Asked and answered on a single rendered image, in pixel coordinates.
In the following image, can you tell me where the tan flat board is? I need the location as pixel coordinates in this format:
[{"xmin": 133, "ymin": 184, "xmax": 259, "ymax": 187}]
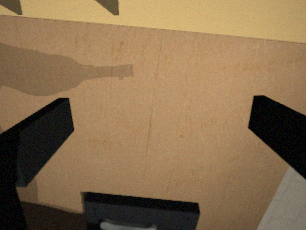
[{"xmin": 0, "ymin": 0, "xmax": 306, "ymax": 43}]

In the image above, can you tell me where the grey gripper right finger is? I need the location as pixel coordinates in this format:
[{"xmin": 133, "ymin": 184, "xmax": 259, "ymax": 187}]
[{"xmin": 248, "ymin": 95, "xmax": 306, "ymax": 179}]

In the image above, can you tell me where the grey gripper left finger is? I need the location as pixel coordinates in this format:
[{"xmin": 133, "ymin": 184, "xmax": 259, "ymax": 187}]
[{"xmin": 0, "ymin": 98, "xmax": 74, "ymax": 230}]

